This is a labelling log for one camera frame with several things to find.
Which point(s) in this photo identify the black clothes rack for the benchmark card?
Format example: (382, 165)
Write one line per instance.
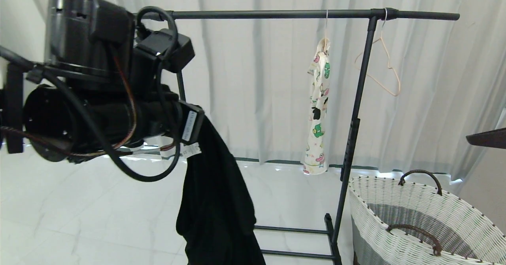
(276, 14)

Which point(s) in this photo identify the cream printed garment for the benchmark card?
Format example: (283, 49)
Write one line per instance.
(318, 138)

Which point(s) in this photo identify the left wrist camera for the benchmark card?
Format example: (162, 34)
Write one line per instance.
(170, 51)

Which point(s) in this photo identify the pink clothes hanger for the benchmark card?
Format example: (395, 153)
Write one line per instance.
(389, 66)
(326, 27)

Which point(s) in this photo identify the black garment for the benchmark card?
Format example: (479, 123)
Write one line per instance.
(213, 201)

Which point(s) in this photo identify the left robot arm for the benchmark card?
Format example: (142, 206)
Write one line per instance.
(79, 39)

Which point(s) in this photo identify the white laundry basket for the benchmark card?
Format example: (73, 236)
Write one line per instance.
(375, 225)

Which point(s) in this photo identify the white curtain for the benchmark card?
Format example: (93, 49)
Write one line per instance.
(257, 99)

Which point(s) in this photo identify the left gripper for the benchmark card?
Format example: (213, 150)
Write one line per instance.
(99, 122)

